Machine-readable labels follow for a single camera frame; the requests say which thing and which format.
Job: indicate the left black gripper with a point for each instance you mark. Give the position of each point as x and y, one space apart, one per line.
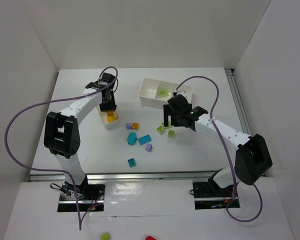
108 106

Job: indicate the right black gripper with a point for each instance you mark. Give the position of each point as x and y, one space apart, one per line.
168 115

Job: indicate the yellow round flower lego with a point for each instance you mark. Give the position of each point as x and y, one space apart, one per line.
111 118

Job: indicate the small purple lego brick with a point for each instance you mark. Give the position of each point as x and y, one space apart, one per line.
129 125

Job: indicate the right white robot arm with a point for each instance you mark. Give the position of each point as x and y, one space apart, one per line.
249 155

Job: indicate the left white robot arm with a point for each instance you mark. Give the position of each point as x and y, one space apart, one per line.
62 136

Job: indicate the left white divided tray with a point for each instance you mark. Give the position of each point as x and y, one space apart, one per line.
103 118

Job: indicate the white divided tray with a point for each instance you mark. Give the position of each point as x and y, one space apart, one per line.
103 118
156 93

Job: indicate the green 2x2 lego brick left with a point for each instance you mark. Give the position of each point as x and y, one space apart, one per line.
160 130

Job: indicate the green 2x2 lego brick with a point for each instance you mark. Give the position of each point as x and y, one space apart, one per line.
160 130
171 133

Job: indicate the green 2x2 lego brick middle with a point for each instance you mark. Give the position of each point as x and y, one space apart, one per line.
171 133

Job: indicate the right white divided tray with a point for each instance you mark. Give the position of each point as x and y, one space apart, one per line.
156 93

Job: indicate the orange 2x2 lego brick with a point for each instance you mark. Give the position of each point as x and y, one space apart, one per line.
135 126

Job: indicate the blue 2x4 lego brick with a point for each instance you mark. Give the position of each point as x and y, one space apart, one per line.
144 139

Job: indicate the turquoise round lego piece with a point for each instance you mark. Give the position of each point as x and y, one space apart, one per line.
132 138

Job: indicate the purple lego brick lower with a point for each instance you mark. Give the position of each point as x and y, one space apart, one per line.
148 147

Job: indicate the turquoise 2x2 lego brick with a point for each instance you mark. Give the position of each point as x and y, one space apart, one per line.
131 162

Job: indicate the red object on front edge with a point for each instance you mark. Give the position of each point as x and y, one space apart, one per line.
150 238

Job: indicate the green lego on front edge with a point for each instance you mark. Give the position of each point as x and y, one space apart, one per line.
105 236

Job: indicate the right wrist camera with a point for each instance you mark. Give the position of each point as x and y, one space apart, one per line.
180 92

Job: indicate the aluminium rail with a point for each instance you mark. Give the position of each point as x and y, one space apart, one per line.
98 177
238 101

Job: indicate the right side aluminium rail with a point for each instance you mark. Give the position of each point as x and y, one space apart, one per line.
238 101

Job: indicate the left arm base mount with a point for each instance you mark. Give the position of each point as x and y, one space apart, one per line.
93 199

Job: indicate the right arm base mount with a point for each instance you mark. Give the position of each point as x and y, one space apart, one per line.
208 195

